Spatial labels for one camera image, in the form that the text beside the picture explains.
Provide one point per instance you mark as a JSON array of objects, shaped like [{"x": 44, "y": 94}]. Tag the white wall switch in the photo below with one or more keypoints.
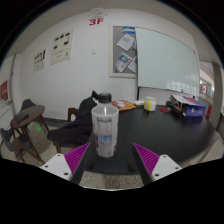
[{"x": 93, "y": 52}]

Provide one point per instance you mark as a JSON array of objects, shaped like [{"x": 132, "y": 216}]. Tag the grey notice board with papers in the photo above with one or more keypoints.
[{"x": 121, "y": 50}]

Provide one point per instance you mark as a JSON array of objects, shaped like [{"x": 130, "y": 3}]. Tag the clear black-capped water bottle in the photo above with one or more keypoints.
[{"x": 105, "y": 126}]

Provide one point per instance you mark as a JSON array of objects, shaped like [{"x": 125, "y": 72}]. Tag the wooden chair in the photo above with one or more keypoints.
[{"x": 71, "y": 112}]

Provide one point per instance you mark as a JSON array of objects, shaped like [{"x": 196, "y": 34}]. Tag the dark grey chair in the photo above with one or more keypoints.
[{"x": 27, "y": 104}]

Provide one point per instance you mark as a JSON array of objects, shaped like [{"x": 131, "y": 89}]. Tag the black and red device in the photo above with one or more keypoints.
[{"x": 174, "y": 108}]

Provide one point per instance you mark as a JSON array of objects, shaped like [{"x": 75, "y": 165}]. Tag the blue and white cardboard box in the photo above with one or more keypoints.
[{"x": 191, "y": 107}]

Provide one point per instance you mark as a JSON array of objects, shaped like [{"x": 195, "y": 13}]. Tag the large white wall poster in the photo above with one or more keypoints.
[{"x": 62, "y": 46}]

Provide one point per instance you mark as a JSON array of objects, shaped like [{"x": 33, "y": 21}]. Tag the large whiteboard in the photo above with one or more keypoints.
[{"x": 163, "y": 60}]

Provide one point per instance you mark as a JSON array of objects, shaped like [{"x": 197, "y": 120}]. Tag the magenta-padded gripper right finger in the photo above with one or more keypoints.
[{"x": 148, "y": 160}]

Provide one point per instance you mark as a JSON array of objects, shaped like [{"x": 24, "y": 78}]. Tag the orange magazine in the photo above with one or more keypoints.
[{"x": 123, "y": 105}]

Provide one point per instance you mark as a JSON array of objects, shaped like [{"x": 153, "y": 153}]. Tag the small white flat box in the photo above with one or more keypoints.
[{"x": 139, "y": 102}]

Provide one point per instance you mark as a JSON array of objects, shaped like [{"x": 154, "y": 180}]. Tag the small white wall poster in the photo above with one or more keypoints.
[{"x": 39, "y": 60}]

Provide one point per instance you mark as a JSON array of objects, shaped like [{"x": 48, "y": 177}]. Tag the white wall-mounted fixture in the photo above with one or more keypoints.
[{"x": 97, "y": 13}]

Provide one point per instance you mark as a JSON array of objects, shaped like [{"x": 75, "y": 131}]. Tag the red floor-number wall sign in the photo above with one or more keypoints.
[{"x": 96, "y": 22}]

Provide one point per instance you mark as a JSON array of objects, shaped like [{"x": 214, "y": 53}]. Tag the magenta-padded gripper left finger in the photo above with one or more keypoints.
[{"x": 75, "y": 160}]

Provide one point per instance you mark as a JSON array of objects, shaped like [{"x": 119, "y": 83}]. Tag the red wall poster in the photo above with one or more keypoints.
[{"x": 3, "y": 91}]

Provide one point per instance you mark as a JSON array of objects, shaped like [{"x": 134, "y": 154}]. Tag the round brown side table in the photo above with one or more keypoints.
[{"x": 28, "y": 115}]

